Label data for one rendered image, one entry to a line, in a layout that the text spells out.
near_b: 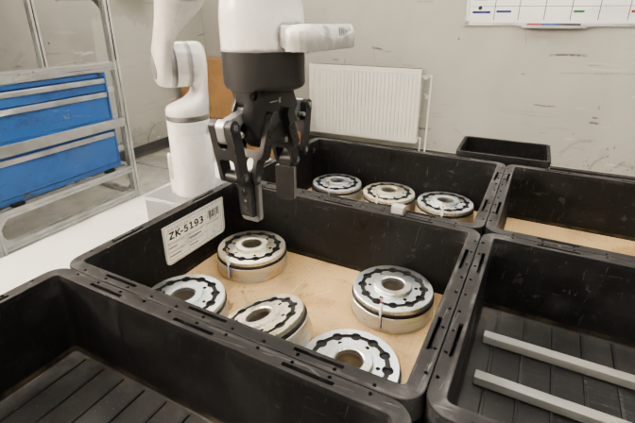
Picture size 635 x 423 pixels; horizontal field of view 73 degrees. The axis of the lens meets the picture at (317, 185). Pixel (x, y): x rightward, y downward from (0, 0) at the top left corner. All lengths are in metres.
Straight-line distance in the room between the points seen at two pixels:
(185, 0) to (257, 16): 0.45
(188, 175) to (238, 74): 0.62
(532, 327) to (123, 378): 0.48
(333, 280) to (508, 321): 0.23
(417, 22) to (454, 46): 0.35
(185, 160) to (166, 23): 0.29
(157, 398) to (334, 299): 0.24
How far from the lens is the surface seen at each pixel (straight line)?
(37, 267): 1.07
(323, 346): 0.49
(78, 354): 0.59
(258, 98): 0.39
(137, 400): 0.51
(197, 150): 0.96
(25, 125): 2.55
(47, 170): 2.63
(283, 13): 0.38
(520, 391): 0.51
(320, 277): 0.64
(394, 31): 3.76
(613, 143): 3.76
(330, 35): 0.36
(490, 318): 0.61
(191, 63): 0.93
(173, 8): 0.83
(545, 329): 0.62
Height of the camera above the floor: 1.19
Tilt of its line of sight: 22 degrees down
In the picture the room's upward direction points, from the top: straight up
